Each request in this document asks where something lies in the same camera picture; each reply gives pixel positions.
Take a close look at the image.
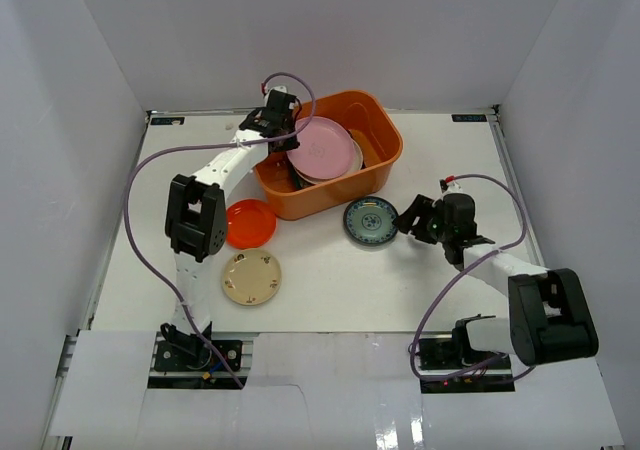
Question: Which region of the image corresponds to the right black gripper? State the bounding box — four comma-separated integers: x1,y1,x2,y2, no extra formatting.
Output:
393,195,452,246

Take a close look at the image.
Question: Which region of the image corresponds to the pink round plate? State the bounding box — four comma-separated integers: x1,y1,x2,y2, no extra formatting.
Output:
287,116,355,180

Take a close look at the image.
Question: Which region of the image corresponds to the blue floral patterned plate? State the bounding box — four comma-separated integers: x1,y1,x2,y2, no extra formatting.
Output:
343,196,398,247

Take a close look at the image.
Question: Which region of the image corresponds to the black floral square plate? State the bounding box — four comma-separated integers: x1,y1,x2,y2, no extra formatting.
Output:
288,166,312,191

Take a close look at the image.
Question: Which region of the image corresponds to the cream white round plate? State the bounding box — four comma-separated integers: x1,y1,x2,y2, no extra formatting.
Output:
293,140,364,185

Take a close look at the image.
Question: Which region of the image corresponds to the small orange round plate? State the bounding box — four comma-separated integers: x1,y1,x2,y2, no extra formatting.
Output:
226,199,277,250

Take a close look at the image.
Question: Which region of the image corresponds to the beige floral round plate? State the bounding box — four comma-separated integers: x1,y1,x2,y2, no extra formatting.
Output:
221,249,282,306

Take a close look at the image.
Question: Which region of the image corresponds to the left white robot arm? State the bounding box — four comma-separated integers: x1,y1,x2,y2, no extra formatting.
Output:
161,86,300,370

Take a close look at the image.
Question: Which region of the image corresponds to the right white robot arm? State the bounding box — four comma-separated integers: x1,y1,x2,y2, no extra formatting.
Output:
394,193,599,369

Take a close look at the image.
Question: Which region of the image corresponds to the orange plastic bin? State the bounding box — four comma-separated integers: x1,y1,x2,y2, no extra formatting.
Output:
254,90,403,220

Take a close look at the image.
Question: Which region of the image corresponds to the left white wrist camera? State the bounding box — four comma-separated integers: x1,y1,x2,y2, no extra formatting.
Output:
261,82,288,97

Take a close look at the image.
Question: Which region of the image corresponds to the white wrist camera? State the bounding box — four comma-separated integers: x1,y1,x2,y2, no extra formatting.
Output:
261,82,288,97
439,176,463,196

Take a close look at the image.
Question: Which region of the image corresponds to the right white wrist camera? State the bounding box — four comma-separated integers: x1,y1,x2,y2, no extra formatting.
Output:
439,176,463,196

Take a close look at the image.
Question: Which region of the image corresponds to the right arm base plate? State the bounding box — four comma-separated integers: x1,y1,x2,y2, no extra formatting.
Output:
413,334,515,395

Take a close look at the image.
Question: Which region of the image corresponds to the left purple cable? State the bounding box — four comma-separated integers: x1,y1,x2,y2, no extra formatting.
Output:
122,72,317,389

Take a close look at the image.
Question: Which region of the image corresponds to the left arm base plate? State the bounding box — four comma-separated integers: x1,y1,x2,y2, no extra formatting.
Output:
147,323,247,390

